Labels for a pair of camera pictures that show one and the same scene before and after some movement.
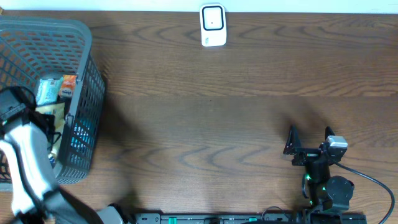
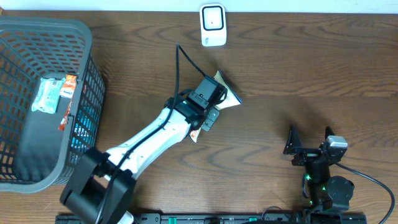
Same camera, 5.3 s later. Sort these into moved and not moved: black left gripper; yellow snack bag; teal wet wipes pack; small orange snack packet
Moved: black left gripper; yellow snack bag
Not moved: small orange snack packet; teal wet wipes pack
